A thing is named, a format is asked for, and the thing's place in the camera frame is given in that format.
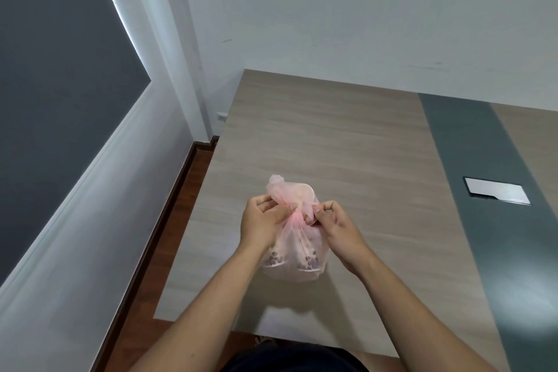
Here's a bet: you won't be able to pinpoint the person's right hand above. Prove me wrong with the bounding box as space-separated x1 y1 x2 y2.
304 200 374 275

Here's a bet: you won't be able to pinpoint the silver table cable hatch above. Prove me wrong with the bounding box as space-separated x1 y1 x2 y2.
463 176 532 206

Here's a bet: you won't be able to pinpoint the dark window blind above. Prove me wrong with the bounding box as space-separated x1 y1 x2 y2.
0 0 152 287

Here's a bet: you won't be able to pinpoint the person's left hand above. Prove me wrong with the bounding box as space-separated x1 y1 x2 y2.
239 194 297 254

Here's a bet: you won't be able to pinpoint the person's left forearm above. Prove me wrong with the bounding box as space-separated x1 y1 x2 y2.
124 246 263 372

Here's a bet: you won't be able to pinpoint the pink plastic bag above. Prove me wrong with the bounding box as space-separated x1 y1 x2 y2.
261 174 328 284

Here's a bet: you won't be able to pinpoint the person's dark shorts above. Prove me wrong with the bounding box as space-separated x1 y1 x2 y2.
222 340 371 372

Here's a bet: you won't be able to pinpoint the person's leg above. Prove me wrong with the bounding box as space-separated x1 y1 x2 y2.
357 351 412 372

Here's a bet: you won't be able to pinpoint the white container in bag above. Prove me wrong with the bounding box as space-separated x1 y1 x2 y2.
288 183 315 208

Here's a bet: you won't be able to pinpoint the person's right forearm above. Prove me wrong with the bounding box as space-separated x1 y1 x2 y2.
354 253 502 372

